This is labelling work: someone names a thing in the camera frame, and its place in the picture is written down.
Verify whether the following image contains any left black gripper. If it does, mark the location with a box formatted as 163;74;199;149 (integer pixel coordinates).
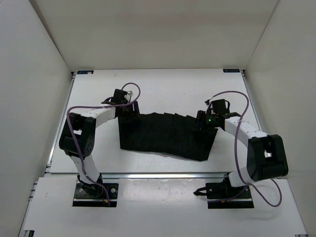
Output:
119;101;143;124

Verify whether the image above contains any black pleated skirt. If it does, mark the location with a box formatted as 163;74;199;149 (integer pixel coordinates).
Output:
118;113;218;161

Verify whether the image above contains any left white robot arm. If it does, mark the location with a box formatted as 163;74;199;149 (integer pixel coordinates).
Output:
59;88;137;200

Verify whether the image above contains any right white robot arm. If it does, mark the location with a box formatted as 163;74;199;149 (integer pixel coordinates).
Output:
194;99;288;200

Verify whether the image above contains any right blue table label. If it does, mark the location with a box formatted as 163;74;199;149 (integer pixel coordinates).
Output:
223;69;240;73

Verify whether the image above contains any blue table label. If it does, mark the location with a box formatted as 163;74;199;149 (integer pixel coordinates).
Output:
77;70;94;75
223;69;240;73

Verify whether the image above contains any left blue table label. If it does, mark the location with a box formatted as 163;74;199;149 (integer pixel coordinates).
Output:
77;70;94;75

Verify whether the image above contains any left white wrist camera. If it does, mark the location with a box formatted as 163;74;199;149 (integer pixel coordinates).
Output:
125;90;133;101

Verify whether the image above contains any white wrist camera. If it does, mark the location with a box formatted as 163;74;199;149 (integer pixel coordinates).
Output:
125;90;133;101
204;96;214;108

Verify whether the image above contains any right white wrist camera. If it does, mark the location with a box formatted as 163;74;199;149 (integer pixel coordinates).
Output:
204;96;214;108

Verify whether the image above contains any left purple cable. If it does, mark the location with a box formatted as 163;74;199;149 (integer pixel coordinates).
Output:
66;82;142;205

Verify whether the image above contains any front aluminium rail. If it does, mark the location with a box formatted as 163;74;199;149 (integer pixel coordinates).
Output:
102;172;225;179

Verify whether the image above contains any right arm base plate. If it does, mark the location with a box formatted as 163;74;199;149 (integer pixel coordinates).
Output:
193;181;254;209

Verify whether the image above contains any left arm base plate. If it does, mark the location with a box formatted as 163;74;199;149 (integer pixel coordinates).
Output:
72;181;119;208

